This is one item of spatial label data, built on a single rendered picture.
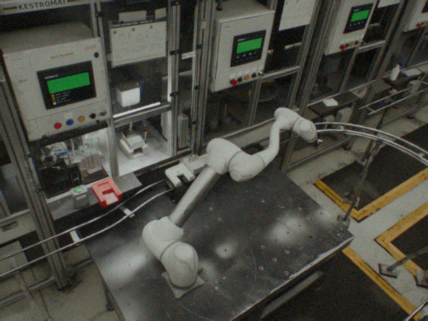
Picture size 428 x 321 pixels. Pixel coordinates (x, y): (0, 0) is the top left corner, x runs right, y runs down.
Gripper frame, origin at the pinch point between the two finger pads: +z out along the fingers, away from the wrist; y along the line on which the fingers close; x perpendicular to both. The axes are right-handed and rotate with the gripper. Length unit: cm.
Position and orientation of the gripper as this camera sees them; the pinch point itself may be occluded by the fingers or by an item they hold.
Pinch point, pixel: (315, 146)
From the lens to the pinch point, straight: 268.7
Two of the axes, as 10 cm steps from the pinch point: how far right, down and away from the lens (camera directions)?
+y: -8.8, -1.5, 4.5
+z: 4.0, 2.7, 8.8
